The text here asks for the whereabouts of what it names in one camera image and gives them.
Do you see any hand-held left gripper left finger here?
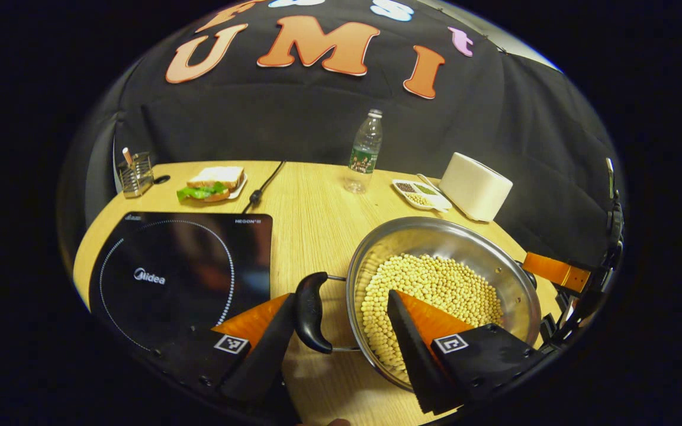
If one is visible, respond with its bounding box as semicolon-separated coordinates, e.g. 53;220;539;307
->
152;293;301;409

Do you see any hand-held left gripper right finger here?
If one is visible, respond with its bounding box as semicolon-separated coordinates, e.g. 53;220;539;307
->
387;290;549;415

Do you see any black induction cooktop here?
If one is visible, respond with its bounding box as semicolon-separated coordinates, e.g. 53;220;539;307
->
88;211;274;356

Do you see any stainless steel pot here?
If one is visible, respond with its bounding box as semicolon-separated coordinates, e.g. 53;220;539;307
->
294;216;542;392

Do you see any white toaster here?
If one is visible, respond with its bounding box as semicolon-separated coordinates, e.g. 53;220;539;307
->
439;152;514;223

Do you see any white divided bean dish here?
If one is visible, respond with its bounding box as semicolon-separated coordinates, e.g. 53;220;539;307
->
392;179;453;212

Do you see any sandwich with lettuce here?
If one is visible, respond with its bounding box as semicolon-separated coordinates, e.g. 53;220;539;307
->
176;166;245;203

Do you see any clear plastic water bottle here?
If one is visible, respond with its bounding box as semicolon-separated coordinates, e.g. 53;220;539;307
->
344;109;384;195

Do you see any black backdrop cloth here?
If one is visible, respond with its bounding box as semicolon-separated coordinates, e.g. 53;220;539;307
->
57;0;626;267

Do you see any black power cable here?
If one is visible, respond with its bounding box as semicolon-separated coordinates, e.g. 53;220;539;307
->
242;160;287;214

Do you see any metal wire utensil holder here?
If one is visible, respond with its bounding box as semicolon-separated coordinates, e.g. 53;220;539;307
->
117;148;155;199

